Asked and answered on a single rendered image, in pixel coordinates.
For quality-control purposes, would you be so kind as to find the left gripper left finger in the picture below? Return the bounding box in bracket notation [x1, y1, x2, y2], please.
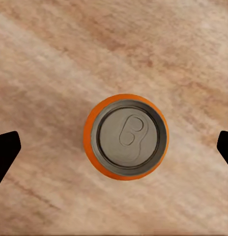
[0, 131, 21, 183]

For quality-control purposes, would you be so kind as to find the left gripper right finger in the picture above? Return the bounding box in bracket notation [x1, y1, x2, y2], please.
[217, 131, 228, 164]

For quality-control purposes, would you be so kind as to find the can of soda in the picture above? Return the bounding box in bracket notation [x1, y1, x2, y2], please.
[83, 94, 169, 180]

